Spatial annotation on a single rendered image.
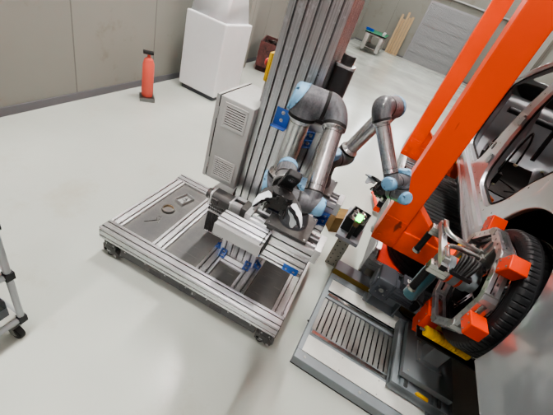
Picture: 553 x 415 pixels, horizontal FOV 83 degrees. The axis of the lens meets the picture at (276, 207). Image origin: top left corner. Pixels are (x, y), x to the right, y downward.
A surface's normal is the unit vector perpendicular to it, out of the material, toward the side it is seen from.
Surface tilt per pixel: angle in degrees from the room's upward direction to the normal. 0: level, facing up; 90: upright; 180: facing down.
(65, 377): 0
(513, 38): 90
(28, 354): 0
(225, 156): 90
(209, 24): 90
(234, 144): 90
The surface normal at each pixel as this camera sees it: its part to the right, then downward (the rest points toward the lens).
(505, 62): -0.42, 0.44
